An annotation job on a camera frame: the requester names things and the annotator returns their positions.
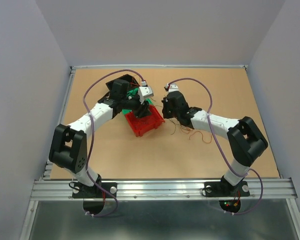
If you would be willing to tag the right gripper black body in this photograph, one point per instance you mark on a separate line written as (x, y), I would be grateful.
(167, 112)

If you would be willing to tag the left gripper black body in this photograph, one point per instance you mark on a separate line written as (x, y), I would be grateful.
(134, 104)

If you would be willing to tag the red plastic bin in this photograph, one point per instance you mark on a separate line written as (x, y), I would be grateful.
(140, 126)

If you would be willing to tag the green plastic bin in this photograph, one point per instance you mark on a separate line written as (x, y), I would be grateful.
(132, 93)

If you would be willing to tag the black plastic bin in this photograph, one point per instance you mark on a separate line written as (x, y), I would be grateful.
(132, 82)

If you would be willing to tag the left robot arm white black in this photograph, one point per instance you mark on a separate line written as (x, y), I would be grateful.
(69, 143)

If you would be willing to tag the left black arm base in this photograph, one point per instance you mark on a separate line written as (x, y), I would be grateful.
(81, 191)

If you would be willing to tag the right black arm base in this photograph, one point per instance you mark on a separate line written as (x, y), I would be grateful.
(220, 189)

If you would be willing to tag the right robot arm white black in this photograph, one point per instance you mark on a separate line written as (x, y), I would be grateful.
(246, 141)

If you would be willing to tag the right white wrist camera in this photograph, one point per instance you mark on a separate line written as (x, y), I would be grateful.
(171, 87)

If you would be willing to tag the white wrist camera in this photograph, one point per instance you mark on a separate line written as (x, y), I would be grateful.
(171, 87)
(144, 91)

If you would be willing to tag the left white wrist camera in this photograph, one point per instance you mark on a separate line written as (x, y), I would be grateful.
(144, 91)

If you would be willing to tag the aluminium front rail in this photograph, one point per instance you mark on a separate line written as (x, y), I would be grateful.
(158, 190)

